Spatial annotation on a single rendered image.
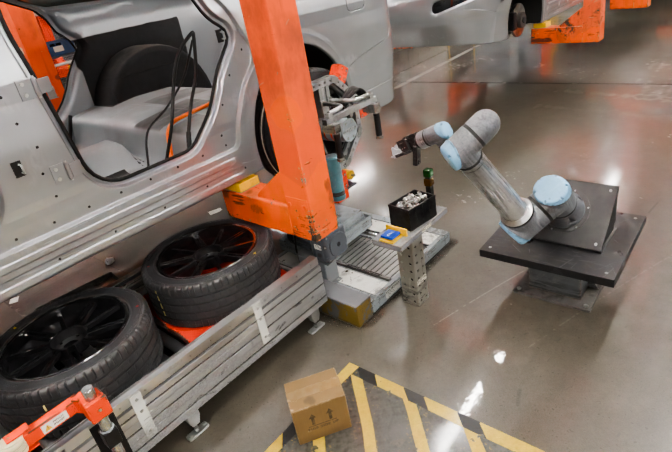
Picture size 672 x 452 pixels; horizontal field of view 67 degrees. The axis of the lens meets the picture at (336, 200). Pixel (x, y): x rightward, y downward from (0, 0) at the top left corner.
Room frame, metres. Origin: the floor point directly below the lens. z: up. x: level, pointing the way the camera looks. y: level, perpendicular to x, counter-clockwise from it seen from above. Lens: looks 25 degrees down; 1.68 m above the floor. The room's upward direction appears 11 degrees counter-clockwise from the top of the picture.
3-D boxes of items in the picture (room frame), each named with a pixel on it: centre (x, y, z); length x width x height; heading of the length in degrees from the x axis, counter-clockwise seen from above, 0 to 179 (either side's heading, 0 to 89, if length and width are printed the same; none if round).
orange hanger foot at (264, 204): (2.41, 0.36, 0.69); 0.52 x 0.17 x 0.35; 45
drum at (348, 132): (2.70, -0.07, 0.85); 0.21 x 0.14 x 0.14; 45
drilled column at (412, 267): (2.19, -0.32, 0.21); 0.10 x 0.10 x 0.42; 45
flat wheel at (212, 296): (2.24, 0.68, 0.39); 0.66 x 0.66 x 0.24
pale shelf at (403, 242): (2.21, -0.35, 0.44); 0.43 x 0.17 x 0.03; 135
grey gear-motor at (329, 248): (2.51, 0.18, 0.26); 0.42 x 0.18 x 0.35; 45
